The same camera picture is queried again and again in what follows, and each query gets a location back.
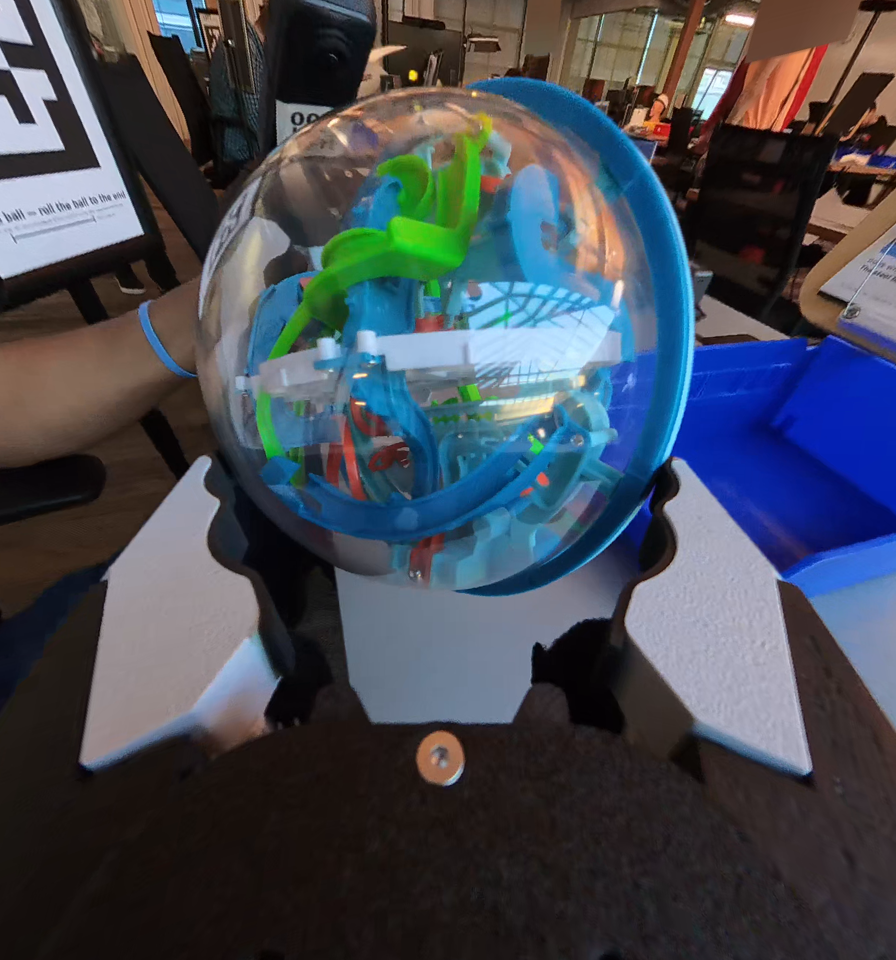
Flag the person's left forearm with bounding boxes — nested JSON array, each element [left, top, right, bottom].
[[0, 303, 186, 470]]

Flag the clear plastic maze ball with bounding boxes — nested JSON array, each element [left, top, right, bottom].
[[195, 77, 696, 597]]

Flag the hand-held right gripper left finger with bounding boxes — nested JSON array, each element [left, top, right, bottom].
[[79, 453, 296, 774]]

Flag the wooden instruction board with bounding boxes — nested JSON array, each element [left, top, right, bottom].
[[799, 161, 896, 361]]

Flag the black framed marker sign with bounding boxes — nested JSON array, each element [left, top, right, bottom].
[[0, 0, 182, 325]]

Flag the blue plastic bin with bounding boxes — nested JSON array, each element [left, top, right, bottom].
[[620, 336, 896, 597]]

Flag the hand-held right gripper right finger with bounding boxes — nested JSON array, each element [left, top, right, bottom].
[[609, 457, 813, 778]]

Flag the black floor lamp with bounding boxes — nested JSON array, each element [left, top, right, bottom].
[[838, 0, 896, 121]]

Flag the person's left hand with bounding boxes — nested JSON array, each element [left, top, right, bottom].
[[151, 277, 203, 376]]

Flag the dark blue jeans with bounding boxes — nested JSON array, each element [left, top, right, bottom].
[[0, 558, 115, 755]]

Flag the blue wristband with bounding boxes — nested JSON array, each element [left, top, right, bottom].
[[138, 300, 198, 380]]

